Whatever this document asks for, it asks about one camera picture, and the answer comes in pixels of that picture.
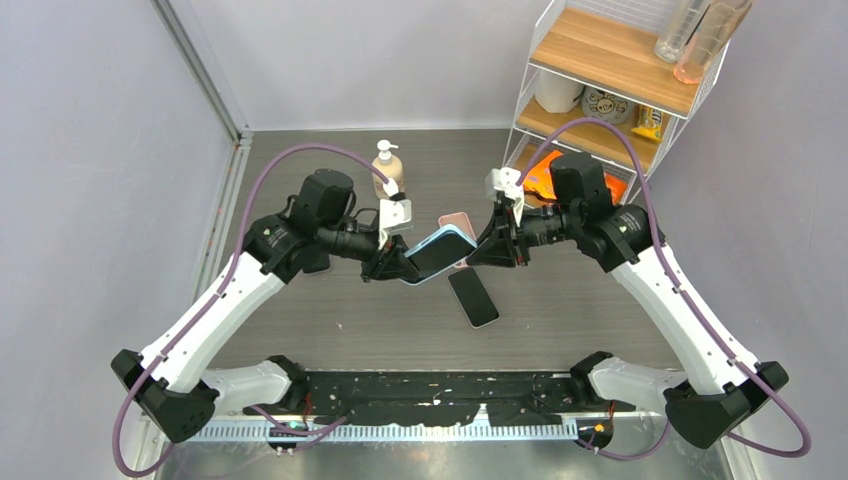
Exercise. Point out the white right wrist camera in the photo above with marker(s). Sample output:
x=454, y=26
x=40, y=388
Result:
x=504, y=186

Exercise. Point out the white paper roll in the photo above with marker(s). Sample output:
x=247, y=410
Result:
x=557, y=94

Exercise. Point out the clear plastic bottle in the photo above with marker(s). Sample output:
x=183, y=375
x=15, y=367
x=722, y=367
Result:
x=680, y=28

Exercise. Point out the cream lotion pump bottle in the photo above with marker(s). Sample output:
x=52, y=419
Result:
x=389, y=165

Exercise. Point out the cartoon printed tin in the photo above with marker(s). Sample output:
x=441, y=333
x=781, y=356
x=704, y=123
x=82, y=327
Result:
x=603, y=105

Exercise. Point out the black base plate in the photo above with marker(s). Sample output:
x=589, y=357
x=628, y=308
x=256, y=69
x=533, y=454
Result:
x=438, y=398

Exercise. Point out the white wire shelf rack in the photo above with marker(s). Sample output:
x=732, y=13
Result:
x=595, y=58

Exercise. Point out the orange cardboard box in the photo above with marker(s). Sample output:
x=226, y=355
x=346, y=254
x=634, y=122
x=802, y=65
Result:
x=616, y=186

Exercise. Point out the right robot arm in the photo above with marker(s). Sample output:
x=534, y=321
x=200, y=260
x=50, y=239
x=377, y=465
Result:
x=719, y=384

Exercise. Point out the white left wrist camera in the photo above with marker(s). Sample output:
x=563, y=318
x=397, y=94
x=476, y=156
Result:
x=395, y=215

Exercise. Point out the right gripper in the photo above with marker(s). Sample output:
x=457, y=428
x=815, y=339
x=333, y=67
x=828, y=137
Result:
x=497, y=250

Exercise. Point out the pink phone case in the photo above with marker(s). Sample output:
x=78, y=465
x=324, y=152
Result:
x=460, y=225

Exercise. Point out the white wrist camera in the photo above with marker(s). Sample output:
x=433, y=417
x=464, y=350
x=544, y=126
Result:
x=395, y=215
x=504, y=186

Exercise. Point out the dark phone on table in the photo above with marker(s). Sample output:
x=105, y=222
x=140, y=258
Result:
x=320, y=264

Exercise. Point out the yellow cardboard box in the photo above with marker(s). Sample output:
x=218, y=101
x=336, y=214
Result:
x=538, y=182

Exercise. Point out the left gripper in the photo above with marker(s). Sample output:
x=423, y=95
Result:
x=391, y=262

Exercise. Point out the black smartphone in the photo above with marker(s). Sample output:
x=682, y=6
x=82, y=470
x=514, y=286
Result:
x=473, y=298

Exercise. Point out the yellow snack packet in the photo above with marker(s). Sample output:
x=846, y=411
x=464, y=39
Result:
x=649, y=123

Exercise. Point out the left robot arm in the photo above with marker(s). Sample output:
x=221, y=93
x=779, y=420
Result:
x=171, y=379

